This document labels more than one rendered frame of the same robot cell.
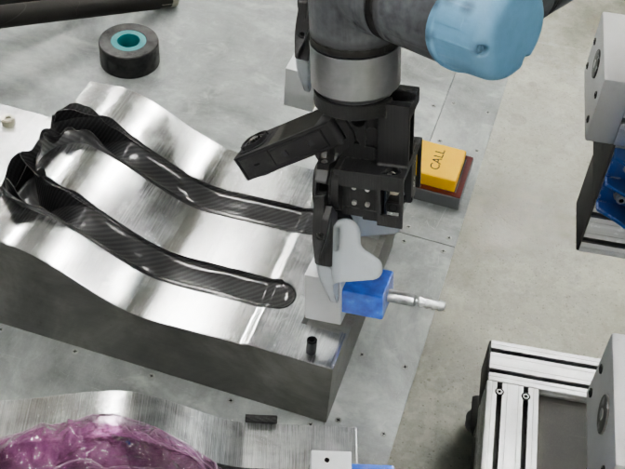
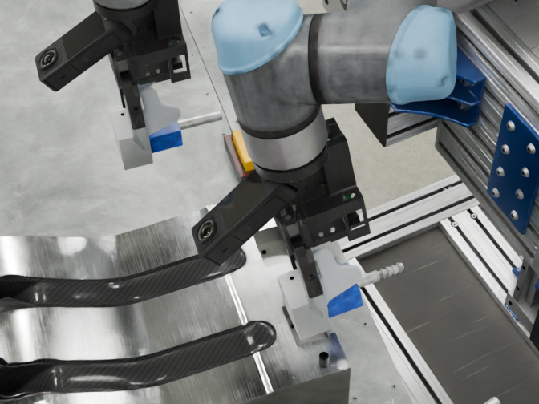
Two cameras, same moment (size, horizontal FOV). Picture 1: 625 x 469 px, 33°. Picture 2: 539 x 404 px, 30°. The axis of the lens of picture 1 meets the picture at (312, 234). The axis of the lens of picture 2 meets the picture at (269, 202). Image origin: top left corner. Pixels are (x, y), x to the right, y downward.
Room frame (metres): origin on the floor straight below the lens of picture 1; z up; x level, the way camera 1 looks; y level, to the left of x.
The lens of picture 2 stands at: (0.18, 0.30, 1.82)
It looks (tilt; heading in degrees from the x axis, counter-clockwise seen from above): 51 degrees down; 330
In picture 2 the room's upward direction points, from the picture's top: 3 degrees counter-clockwise
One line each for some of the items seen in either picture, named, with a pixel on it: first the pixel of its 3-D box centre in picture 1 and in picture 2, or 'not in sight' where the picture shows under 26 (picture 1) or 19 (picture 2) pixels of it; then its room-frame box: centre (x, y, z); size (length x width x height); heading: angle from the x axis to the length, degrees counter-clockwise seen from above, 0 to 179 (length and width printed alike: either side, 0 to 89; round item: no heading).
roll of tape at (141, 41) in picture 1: (129, 50); not in sight; (1.15, 0.27, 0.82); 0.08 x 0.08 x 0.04
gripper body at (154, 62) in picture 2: not in sight; (139, 31); (0.98, -0.01, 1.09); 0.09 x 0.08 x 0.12; 76
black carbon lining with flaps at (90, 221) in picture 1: (152, 202); (104, 324); (0.77, 0.17, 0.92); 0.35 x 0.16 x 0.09; 76
